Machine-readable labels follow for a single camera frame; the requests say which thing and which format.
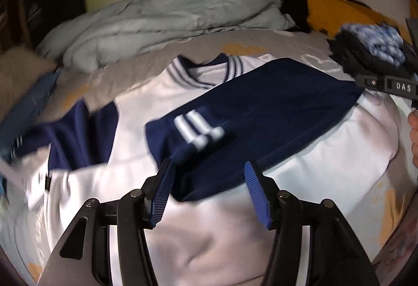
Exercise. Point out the black puffer jacket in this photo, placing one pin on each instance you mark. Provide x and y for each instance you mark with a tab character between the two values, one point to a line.
356	55

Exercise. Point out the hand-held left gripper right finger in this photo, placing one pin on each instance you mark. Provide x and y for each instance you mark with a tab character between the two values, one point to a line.
258	199

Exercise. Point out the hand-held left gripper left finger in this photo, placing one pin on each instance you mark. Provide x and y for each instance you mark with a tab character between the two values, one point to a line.
161	196

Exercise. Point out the pale grey duvet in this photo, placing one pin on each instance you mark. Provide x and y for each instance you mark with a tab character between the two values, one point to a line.
183	11

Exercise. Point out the white and navy varsity jacket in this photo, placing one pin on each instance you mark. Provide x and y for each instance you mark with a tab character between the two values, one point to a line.
294	149

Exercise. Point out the person's right hand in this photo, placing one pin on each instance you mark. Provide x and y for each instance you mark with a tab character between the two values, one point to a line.
413	139

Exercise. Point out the black bundled cloth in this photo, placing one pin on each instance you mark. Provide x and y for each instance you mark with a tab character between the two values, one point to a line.
295	8

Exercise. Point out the beige pillow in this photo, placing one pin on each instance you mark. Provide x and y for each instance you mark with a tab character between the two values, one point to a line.
23	77

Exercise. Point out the blue plaid shirt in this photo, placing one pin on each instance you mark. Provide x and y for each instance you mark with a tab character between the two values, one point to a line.
378	41

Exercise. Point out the blue pillow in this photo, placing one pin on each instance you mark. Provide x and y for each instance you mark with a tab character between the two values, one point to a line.
29	109

